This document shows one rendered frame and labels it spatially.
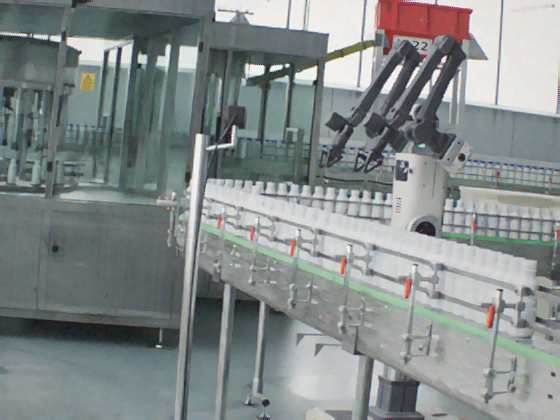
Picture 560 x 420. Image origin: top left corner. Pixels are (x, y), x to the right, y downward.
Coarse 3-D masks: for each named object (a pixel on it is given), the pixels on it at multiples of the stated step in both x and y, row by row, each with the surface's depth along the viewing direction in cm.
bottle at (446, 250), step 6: (444, 246) 295; (450, 246) 295; (444, 252) 295; (450, 252) 295; (438, 258) 296; (444, 258) 295; (450, 258) 294; (444, 264) 294; (444, 270) 294; (444, 276) 294; (438, 288) 295; (432, 300) 296; (438, 300) 295; (432, 306) 296; (438, 306) 295
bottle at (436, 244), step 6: (432, 240) 302; (438, 240) 300; (444, 240) 301; (432, 246) 301; (438, 246) 300; (432, 252) 301; (438, 252) 300; (426, 258) 301; (432, 258) 300; (426, 270) 301; (426, 282) 301; (426, 300) 301
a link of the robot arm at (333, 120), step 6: (330, 114) 513; (336, 114) 512; (360, 114) 512; (324, 120) 515; (330, 120) 511; (336, 120) 512; (342, 120) 513; (348, 120) 513; (354, 120) 512; (360, 120) 512; (330, 126) 512; (336, 126) 512; (354, 126) 514
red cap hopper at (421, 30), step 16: (384, 0) 1101; (400, 0) 1101; (384, 16) 1104; (400, 16) 1104; (416, 16) 1104; (432, 16) 1104; (448, 16) 1103; (464, 16) 1103; (384, 32) 1105; (400, 32) 1105; (416, 32) 1102; (432, 32) 1102; (448, 32) 1104; (464, 32) 1104; (384, 48) 1110; (416, 48) 1108; (464, 48) 1104; (400, 64) 1166; (464, 64) 1105; (464, 80) 1106; (464, 96) 1106; (464, 112) 1107; (448, 128) 1169; (368, 144) 1114
